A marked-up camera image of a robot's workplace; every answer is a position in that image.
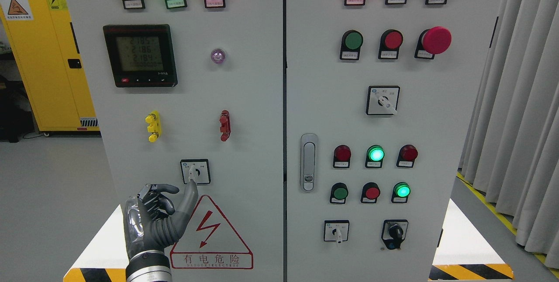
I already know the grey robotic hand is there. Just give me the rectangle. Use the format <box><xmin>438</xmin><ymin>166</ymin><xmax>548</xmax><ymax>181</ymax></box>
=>
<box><xmin>124</xmin><ymin>180</ymin><xmax>198</xmax><ymax>259</ymax></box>

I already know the white rotary switch door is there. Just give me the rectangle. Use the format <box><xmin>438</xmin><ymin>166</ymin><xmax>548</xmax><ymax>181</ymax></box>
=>
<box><xmin>180</xmin><ymin>158</ymin><xmax>211</xmax><ymax>185</ymax></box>

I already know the red electric danger sticker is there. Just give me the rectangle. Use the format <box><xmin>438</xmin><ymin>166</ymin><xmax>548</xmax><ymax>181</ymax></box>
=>
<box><xmin>170</xmin><ymin>195</ymin><xmax>254</xmax><ymax>269</ymax></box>

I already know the yellow terminal connector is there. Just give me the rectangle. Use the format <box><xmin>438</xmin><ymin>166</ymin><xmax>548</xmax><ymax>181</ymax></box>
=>
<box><xmin>145</xmin><ymin>110</ymin><xmax>162</xmax><ymax>143</ymax></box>

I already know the red terminal connector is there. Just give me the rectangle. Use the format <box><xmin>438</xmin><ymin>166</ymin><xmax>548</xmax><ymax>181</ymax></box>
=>
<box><xmin>219</xmin><ymin>110</ymin><xmax>231</xmax><ymax>141</ymax></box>

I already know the black digital power meter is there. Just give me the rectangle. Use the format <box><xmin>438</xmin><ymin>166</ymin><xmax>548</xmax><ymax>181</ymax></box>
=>
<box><xmin>103</xmin><ymin>24</ymin><xmax>178</xmax><ymax>88</ymax></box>

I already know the clear small lamp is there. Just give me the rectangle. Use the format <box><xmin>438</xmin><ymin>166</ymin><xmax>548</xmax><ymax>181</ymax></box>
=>
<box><xmin>210</xmin><ymin>48</ymin><xmax>226</xmax><ymax>65</ymax></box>

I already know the green push button lower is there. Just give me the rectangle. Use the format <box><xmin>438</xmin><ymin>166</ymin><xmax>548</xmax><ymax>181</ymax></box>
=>
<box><xmin>329</xmin><ymin>182</ymin><xmax>348</xmax><ymax>204</ymax></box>

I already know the dark red indicator lower left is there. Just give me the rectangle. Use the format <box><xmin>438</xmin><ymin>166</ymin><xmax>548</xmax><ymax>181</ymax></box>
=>
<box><xmin>333</xmin><ymin>144</ymin><xmax>352</xmax><ymax>169</ymax></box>

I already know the dark red indicator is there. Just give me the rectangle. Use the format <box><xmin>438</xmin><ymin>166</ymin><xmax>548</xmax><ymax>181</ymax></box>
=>
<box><xmin>397</xmin><ymin>144</ymin><xmax>418</xmax><ymax>168</ymax></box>
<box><xmin>333</xmin><ymin>144</ymin><xmax>352</xmax><ymax>169</ymax></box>

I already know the grey electrical control cabinet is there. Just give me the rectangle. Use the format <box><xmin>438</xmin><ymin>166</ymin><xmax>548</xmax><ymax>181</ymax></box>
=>
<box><xmin>68</xmin><ymin>0</ymin><xmax>501</xmax><ymax>282</ymax></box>

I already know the red push button lower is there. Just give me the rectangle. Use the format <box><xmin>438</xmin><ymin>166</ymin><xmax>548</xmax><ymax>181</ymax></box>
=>
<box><xmin>361</xmin><ymin>182</ymin><xmax>381</xmax><ymax>204</ymax></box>

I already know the red push button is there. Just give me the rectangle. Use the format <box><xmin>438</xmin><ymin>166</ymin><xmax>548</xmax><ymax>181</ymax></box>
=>
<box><xmin>361</xmin><ymin>182</ymin><xmax>381</xmax><ymax>204</ymax></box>
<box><xmin>378</xmin><ymin>29</ymin><xmax>404</xmax><ymax>60</ymax></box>

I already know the lit green indicator middle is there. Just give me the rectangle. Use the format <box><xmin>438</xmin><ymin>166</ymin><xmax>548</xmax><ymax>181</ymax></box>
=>
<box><xmin>365</xmin><ymin>144</ymin><xmax>385</xmax><ymax>169</ymax></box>

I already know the yellow safety storage cabinet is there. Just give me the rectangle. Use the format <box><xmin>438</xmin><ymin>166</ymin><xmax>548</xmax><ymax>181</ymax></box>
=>
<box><xmin>1</xmin><ymin>0</ymin><xmax>99</xmax><ymax>134</ymax></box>

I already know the lit green push button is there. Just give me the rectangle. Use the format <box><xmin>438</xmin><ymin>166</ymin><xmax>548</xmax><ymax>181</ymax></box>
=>
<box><xmin>391</xmin><ymin>181</ymin><xmax>411</xmax><ymax>204</ymax></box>

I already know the dark red indicator lower right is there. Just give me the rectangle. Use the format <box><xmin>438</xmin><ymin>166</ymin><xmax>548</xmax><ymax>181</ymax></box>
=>
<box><xmin>397</xmin><ymin>144</ymin><xmax>418</xmax><ymax>168</ymax></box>

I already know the green push button upper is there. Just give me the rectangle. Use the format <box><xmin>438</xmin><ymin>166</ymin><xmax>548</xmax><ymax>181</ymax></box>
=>
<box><xmin>339</xmin><ymin>30</ymin><xmax>363</xmax><ymax>61</ymax></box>

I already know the red push button upper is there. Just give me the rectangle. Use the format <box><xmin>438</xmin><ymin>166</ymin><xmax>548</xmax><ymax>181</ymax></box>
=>
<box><xmin>378</xmin><ymin>29</ymin><xmax>404</xmax><ymax>60</ymax></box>

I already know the red emergency stop button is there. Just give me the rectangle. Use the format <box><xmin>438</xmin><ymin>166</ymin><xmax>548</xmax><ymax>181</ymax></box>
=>
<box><xmin>414</xmin><ymin>27</ymin><xmax>452</xmax><ymax>60</ymax></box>

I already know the grey curtain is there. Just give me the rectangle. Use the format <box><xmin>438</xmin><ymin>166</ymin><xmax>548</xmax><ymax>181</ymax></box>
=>
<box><xmin>460</xmin><ymin>0</ymin><xmax>559</xmax><ymax>269</ymax></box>

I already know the silver door handle lock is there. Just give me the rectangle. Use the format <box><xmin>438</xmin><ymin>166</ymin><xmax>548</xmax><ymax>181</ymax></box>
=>
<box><xmin>300</xmin><ymin>133</ymin><xmax>319</xmax><ymax>191</ymax></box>

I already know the white rotary switch bottom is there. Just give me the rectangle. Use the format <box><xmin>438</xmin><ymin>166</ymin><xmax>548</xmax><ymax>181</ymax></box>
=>
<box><xmin>323</xmin><ymin>220</ymin><xmax>350</xmax><ymax>244</ymax></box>

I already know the white rotary switch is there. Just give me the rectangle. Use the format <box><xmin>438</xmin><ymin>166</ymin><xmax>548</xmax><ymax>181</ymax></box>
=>
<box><xmin>323</xmin><ymin>220</ymin><xmax>350</xmax><ymax>244</ymax></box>
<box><xmin>366</xmin><ymin>86</ymin><xmax>400</xmax><ymax>116</ymax></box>

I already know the black selector knob switch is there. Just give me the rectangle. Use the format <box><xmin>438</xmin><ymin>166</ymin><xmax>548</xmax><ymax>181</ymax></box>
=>
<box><xmin>381</xmin><ymin>220</ymin><xmax>409</xmax><ymax>250</ymax></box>

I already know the white rotary switch upper right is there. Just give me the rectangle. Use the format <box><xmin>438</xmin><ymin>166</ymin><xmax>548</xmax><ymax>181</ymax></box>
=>
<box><xmin>366</xmin><ymin>86</ymin><xmax>400</xmax><ymax>116</ymax></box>

